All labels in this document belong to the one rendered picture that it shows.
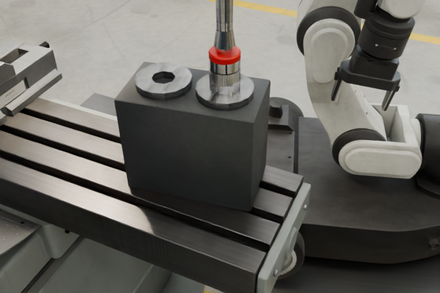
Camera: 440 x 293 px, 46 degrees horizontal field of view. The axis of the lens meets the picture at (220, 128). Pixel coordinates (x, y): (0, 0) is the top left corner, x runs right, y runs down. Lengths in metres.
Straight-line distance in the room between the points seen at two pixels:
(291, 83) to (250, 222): 2.08
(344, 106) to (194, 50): 1.96
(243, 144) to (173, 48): 2.47
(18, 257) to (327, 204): 0.78
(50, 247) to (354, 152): 0.76
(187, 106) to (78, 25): 2.87
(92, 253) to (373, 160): 0.72
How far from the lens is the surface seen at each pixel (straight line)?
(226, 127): 0.76
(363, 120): 1.36
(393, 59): 1.07
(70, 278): 1.17
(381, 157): 1.38
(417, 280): 1.53
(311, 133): 1.63
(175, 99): 0.79
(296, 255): 1.35
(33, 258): 1.06
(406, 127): 1.43
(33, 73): 1.19
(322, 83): 1.23
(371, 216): 1.41
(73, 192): 0.94
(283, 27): 3.47
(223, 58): 0.74
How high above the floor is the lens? 1.58
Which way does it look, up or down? 38 degrees down
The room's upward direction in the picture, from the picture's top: 1 degrees counter-clockwise
